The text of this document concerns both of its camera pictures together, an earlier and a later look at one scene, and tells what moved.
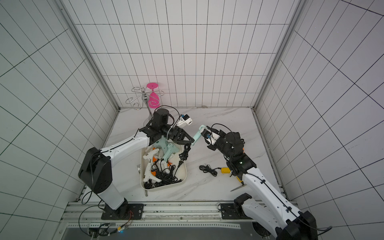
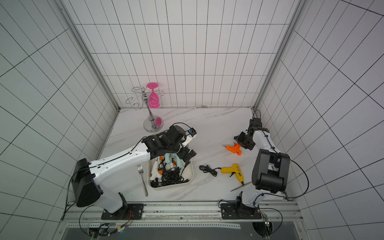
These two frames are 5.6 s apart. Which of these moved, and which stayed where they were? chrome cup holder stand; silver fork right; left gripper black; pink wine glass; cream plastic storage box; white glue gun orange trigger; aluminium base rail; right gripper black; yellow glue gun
Moved: left gripper black; right gripper black; cream plastic storage box; white glue gun orange trigger
Stayed: yellow glue gun; silver fork right; aluminium base rail; pink wine glass; chrome cup holder stand
